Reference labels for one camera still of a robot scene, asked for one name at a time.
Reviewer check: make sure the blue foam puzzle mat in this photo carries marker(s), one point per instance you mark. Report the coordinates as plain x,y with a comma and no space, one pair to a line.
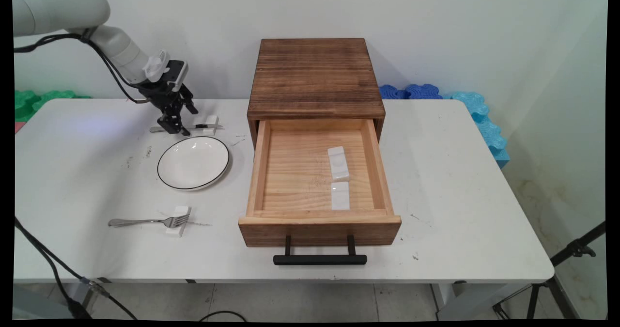
424,92
390,93

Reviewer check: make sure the light wooden drawer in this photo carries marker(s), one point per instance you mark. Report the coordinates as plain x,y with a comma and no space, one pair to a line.
295,172

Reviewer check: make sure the silver table knife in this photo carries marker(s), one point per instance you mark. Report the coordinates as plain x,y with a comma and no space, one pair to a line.
206,126

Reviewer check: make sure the green foam puzzle mat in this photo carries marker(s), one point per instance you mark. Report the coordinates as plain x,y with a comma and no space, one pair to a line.
29,104

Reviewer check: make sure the dark wooden drawer cabinet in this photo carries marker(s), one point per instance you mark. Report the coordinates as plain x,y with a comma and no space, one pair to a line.
315,75

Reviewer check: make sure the black tripod stand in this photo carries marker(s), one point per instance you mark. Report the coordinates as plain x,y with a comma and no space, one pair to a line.
571,249

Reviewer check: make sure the white plate with black rim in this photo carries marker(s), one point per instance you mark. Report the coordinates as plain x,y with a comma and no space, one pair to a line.
193,163

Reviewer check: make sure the white ceramic cutlery rest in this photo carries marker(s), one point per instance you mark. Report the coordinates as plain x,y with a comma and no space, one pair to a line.
340,197
338,164
211,119
176,232

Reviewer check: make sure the white table leg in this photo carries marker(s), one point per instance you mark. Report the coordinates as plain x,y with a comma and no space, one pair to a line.
445,295
72,293

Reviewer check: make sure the red foam mat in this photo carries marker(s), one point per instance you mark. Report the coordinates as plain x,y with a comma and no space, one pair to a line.
18,127

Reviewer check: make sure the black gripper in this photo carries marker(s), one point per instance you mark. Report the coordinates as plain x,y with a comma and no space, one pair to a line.
164,87

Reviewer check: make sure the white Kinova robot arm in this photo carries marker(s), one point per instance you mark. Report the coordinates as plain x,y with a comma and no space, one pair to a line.
63,9

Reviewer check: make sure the cyan foam puzzle mat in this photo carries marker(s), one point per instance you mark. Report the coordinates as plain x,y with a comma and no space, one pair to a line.
487,128

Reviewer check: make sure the silver fork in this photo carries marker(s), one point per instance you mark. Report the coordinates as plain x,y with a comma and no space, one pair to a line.
135,221

